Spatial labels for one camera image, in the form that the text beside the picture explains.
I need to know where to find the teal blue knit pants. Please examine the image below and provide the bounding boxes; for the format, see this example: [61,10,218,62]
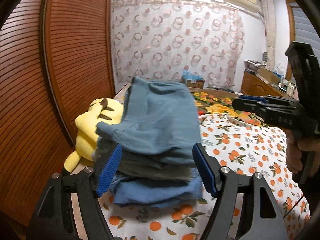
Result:
[96,77,201,168]

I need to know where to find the right hand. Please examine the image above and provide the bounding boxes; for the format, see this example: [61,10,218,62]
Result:
[285,130,319,177]

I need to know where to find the long wooden sideboard cabinet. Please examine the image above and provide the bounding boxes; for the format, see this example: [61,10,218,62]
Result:
[240,72,290,98]

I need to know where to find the brown cardboard box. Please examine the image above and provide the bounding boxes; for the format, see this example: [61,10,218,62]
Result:
[258,68,281,85]

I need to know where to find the stack of newspapers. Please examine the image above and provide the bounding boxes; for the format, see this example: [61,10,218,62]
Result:
[244,60,267,73]

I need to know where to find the orange print white bedsheet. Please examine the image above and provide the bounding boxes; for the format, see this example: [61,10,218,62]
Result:
[100,114,311,239]

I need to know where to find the folded blue denim jeans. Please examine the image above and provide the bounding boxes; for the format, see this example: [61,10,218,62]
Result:
[109,168,202,209]

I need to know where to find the yellow plush toy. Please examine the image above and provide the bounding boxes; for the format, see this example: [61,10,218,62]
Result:
[61,98,124,175]

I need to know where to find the cardboard box with blue bag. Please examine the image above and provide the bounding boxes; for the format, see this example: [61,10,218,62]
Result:
[181,70,205,89]

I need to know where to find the grey window roller shutter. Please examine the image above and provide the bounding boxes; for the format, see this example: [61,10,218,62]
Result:
[290,2,320,58]

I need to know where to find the circle pattern lace curtain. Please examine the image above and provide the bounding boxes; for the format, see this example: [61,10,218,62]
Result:
[111,0,245,89]

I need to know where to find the wooden louvered wardrobe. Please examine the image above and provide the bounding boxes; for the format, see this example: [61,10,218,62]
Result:
[1,0,115,226]

